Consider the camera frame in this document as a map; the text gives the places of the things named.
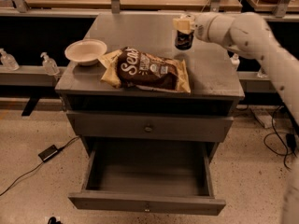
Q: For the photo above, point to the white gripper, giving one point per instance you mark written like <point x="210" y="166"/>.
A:
<point x="202" y="27"/>

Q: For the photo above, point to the blue pepsi can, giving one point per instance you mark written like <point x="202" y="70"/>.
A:
<point x="183" y="41"/>

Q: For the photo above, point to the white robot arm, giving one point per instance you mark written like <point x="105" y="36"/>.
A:
<point x="249" y="36"/>

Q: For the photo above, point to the closed middle grey drawer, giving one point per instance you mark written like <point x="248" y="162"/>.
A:
<point x="159" y="127"/>

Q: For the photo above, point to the grey drawer cabinet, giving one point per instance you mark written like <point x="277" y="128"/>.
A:
<point x="215" y="87"/>

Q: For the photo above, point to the open lower grey drawer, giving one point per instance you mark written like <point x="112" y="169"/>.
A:
<point x="149" y="176"/>

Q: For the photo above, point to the right white pump bottle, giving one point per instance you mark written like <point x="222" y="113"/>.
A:
<point x="235" y="61"/>

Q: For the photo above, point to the brown chip bag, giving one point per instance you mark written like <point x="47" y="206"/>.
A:
<point x="129" y="67"/>

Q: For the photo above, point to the clear water bottle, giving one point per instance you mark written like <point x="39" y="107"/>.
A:
<point x="261" y="74"/>

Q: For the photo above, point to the white paper bowl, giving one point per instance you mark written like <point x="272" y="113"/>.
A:
<point x="85" y="52"/>

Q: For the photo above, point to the sanitizer bottle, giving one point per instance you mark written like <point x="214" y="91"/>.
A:
<point x="8" y="61"/>
<point x="49" y="65"/>

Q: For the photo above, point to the far left sanitizer bottle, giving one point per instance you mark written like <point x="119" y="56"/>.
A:
<point x="8" y="61"/>

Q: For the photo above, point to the black power adapter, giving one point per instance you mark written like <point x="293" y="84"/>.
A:
<point x="48" y="153"/>

